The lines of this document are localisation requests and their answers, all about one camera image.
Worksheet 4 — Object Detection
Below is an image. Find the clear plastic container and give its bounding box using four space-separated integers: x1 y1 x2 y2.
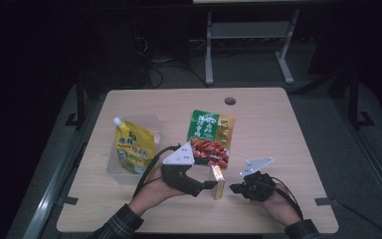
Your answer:
105 114 162 184

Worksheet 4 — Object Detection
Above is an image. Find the person's right hand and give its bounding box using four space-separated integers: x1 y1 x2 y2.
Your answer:
262 183 301 227

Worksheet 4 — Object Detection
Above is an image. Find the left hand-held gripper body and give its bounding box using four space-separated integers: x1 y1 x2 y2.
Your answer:
160 141 204 197

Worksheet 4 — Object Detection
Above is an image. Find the tangle of floor cables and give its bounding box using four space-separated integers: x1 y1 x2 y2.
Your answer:
133 35 211 90

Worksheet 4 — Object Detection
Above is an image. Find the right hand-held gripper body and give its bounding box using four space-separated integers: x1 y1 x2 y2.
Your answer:
239 156 277 202

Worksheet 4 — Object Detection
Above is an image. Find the green and gold snack packet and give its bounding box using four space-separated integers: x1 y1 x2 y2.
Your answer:
186 109 236 169

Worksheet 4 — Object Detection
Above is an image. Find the black floor cable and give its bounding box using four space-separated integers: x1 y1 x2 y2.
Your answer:
339 201 382 239

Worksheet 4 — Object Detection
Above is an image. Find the right hand-held gripper cable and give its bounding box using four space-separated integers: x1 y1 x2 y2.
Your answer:
271 176 304 220

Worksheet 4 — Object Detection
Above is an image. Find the person's left hand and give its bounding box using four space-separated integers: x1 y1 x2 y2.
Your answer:
133 166 184 217

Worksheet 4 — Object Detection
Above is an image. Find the yellow spout pouch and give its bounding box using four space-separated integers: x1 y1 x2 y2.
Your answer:
112 117 157 175

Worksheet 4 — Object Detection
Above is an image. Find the white metal stand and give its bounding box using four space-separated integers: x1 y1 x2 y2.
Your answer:
204 9 301 86

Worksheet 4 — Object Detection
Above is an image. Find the small yellow box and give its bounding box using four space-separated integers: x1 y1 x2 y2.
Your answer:
210 164 226 201

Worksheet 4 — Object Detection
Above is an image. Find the black metal stand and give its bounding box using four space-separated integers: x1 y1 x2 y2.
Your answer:
65 75 88 131
347 65 376 131

